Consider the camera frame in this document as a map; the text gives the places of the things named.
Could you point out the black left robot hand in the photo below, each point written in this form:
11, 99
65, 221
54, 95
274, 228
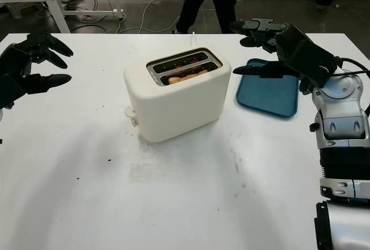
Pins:
17, 59

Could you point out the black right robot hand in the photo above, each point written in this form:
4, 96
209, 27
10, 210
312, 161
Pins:
286, 42

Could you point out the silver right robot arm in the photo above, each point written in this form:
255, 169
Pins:
341, 108

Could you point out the toast slice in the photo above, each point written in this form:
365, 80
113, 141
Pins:
185, 78

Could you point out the cream two-slot toaster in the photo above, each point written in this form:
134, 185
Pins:
173, 102

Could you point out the blue plastic tray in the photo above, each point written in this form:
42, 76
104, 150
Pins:
266, 97

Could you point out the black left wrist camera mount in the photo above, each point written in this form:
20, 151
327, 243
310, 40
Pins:
8, 91

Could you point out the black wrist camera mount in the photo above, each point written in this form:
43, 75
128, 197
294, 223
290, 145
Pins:
8, 91
315, 59

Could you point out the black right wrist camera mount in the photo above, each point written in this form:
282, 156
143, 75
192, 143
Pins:
315, 59

